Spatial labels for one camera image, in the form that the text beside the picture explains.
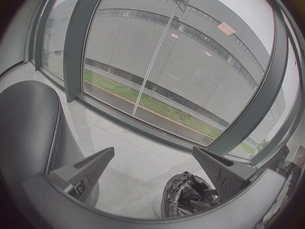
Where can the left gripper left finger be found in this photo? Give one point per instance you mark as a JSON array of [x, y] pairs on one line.
[[81, 175]]

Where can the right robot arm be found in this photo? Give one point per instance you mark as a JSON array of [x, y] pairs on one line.
[[293, 158]]

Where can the black plastic bag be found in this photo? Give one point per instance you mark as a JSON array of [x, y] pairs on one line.
[[176, 192]]

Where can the window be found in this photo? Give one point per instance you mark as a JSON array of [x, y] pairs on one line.
[[178, 68]]

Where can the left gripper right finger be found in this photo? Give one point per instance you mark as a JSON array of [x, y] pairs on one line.
[[228, 175]]

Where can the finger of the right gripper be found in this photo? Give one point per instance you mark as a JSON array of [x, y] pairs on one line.
[[211, 191], [205, 204]]

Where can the white trash bin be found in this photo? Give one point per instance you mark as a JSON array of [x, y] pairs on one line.
[[157, 209]]

